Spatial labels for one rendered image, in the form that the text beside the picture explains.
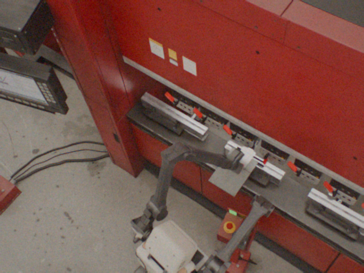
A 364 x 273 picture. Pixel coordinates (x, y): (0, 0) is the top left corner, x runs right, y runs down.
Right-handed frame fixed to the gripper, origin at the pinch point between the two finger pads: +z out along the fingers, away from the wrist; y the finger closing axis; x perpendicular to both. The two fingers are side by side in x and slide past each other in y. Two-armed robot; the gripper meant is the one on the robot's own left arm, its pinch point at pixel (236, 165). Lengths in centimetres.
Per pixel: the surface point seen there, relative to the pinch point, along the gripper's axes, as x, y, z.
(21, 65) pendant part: 7, 112, -71
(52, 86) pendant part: 9, 95, -64
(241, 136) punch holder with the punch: -16.8, 2.0, -18.1
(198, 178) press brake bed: 25, 28, 39
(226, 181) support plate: 10.6, -0.1, -4.1
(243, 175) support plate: 2.9, -6.3, 0.0
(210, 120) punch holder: -16.1, 23.0, -17.2
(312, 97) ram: -47, -30, -75
